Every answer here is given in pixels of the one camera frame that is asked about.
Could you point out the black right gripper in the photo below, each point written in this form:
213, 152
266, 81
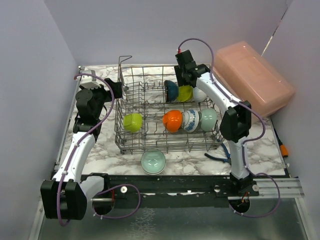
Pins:
180, 81

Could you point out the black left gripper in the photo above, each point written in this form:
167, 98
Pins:
116, 87

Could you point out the dark blue glazed bowl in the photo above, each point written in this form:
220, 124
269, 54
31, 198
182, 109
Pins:
171, 91

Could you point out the lime green square bowl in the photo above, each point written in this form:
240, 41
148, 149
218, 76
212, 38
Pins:
132, 122

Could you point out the white blue floral bowl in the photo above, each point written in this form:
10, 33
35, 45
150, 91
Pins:
190, 120

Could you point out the mint green ceramic bowl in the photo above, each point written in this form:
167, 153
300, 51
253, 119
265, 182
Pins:
207, 119

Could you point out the grey wire dish rack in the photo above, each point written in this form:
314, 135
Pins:
143, 92

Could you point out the orange bowl white inside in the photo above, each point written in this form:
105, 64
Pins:
172, 120

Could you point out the teal ringed dark rim bowl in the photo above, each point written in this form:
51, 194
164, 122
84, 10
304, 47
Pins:
153, 162

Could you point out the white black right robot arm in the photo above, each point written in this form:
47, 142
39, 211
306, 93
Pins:
236, 116

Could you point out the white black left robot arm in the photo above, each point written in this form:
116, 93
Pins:
66, 195

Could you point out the yellow green round bowl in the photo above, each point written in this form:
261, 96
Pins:
185, 93

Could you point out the pale blue white bowl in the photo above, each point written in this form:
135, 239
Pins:
198, 95

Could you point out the pink translucent plastic storage box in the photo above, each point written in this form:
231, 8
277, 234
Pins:
251, 78

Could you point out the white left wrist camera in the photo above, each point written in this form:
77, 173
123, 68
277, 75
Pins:
89, 81

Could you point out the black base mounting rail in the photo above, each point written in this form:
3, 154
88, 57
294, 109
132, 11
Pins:
155, 191

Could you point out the orange black tool handle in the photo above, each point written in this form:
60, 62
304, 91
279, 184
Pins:
283, 150

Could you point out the aluminium extrusion frame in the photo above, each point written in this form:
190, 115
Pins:
289, 188

